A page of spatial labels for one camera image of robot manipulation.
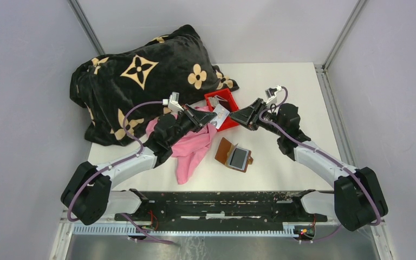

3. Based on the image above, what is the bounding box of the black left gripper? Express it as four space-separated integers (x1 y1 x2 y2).
168 103 217 147

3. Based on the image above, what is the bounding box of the aluminium rail frame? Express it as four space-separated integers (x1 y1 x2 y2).
49 192 394 259

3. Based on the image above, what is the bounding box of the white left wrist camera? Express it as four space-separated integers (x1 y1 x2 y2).
162 92 184 113

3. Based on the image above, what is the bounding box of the red plastic bin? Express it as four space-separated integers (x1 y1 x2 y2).
204 89 239 132

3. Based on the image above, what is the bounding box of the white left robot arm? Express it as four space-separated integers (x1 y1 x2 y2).
60 106 217 225

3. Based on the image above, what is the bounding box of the pink cloth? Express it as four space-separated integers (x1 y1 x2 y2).
144 112 217 184

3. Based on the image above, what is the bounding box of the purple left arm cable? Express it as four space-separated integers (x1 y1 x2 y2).
66 100 180 246

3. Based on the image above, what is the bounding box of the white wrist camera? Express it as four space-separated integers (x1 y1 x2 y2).
162 92 184 113
265 86 283 104

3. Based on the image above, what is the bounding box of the black floral blanket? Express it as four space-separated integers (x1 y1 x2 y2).
70 24 239 146

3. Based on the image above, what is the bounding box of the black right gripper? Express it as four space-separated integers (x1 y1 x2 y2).
229 97 285 137

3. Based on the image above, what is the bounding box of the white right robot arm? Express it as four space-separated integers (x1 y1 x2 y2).
229 98 389 231

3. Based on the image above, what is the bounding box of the stack of cards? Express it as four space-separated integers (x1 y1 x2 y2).
209 96 230 109

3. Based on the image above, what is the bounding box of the white credit card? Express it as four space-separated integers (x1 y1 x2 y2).
210 105 230 130

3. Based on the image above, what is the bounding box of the brown leather card holder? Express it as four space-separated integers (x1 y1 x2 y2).
214 138 254 173

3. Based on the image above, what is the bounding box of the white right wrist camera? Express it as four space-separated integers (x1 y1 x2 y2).
265 86 283 104

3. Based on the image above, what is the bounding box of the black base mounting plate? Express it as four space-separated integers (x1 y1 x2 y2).
129 191 328 231

